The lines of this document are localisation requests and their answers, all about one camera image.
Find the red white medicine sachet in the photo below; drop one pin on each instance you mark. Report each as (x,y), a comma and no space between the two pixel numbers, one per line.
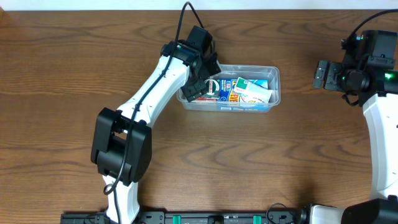
(206,99)

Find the clear plastic container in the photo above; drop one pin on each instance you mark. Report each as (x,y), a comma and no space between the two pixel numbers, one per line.
(249,72)

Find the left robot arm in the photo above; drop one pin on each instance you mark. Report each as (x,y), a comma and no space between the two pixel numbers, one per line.
(122,143)

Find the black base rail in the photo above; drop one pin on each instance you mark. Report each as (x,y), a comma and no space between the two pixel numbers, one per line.
(277,216)

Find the dark green round-logo box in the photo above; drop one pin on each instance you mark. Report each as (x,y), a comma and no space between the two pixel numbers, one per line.
(212,89)

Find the blue fever patch box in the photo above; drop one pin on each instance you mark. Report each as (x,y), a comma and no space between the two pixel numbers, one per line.
(226,91)

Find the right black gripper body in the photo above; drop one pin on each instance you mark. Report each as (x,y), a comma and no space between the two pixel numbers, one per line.
(333,76)

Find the white green medicine box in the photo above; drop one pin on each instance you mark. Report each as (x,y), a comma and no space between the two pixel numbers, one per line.
(253,91)

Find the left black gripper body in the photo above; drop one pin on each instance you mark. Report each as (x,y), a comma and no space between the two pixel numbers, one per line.
(201,78)

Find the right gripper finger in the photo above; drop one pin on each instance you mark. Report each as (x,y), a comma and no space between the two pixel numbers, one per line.
(322,66)
(318,81)

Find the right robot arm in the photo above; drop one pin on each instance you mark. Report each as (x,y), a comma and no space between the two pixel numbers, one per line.
(367,71)

